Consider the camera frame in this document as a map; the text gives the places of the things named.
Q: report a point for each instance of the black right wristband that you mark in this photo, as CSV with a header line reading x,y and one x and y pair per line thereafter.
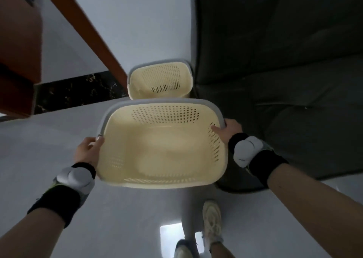
x,y
265,167

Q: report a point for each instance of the person's right thumb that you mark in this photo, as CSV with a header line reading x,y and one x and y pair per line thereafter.
x,y
219,131

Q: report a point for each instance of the black marble skirting board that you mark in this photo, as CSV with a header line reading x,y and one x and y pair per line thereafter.
x,y
73,92

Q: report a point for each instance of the black wristband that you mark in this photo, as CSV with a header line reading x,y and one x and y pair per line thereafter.
x,y
265,167
56,201

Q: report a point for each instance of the cream sneaker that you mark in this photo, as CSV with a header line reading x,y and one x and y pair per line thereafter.
x,y
183,250
212,221

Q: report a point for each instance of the cream left sneaker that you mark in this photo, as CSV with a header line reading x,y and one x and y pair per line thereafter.
x,y
183,250

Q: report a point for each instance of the small cream perforated laundry basket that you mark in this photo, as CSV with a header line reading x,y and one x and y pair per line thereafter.
x,y
167,79

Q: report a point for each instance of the person's left thumb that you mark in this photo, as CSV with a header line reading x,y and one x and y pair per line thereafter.
x,y
96,141

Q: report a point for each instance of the person's left forearm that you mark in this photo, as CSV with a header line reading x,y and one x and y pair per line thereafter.
x,y
28,238

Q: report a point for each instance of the white left wrist tracker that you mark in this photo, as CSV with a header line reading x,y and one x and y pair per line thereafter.
x,y
76,180

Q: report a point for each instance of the black left wristband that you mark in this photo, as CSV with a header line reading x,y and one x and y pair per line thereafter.
x,y
56,201

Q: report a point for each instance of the cream right sneaker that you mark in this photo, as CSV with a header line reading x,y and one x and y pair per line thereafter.
x,y
212,221

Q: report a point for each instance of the person's right hand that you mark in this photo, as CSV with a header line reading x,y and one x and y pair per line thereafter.
x,y
231,131

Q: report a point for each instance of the person's grey trouser leg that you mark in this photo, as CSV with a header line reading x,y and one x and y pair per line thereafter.
x,y
195,209

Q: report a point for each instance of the white right wrist tracker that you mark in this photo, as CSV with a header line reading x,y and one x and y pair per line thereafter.
x,y
248,151

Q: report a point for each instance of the dark grey sofa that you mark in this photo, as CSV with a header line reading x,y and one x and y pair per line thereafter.
x,y
283,68

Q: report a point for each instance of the brown wooden slanted beam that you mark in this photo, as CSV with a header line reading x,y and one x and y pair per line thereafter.
x,y
90,36

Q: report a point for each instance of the person's right forearm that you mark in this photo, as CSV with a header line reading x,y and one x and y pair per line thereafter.
x,y
317,209

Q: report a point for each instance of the brown wooden cabinet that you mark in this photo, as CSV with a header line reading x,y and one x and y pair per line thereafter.
x,y
17,53

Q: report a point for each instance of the person's left hand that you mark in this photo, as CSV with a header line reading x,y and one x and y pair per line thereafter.
x,y
86,151

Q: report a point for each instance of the large cream perforated laundry basket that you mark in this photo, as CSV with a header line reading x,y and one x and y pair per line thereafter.
x,y
158,150

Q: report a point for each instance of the white wrist tracker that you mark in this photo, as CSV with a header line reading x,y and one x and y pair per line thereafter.
x,y
248,151
76,180

